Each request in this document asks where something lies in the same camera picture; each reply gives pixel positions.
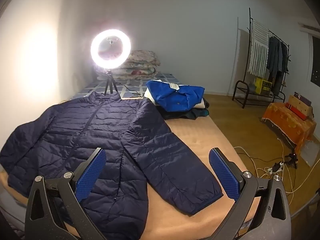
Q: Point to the red box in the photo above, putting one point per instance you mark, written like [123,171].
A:
[297,111]

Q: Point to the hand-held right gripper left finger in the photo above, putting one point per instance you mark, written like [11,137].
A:
[91,175]

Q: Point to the folded floral quilt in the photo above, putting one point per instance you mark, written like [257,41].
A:
[140,67]

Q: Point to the white panel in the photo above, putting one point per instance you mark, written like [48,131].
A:
[310,155]

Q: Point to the black tripod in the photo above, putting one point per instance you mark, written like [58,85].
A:
[108,82]

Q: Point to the grey hanging shirt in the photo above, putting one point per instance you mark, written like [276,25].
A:
[273,55]

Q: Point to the striped hanging cloth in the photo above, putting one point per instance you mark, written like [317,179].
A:
[258,50]

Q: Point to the navy puffer jacket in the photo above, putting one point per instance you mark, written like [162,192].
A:
[100,130]

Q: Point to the yellow crate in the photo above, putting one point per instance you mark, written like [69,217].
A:
[263,86]

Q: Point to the folded dark clothes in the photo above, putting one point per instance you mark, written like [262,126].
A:
[180,115]

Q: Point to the folded white garment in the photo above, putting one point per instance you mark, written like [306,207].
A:
[150,96]

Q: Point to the folded blue jacket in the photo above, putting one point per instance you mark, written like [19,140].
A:
[175,97]

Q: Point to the black clothes rack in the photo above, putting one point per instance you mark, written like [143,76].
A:
[249,30]

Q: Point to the dark window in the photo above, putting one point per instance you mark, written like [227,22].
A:
[315,67]

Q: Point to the dark flat box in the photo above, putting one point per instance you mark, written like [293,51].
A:
[303,99]

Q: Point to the wooden box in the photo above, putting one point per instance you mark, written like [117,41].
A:
[300,103]

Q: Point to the orange cloth covered table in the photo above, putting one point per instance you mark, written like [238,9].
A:
[287,125]

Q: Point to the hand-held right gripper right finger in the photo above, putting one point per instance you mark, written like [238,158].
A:
[225,177]

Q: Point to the black hanging garment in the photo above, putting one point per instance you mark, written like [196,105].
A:
[283,65]

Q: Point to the blue checkered bedsheet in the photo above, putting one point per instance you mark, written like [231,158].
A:
[135,85]

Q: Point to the black clamp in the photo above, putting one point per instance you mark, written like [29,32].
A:
[291,158]

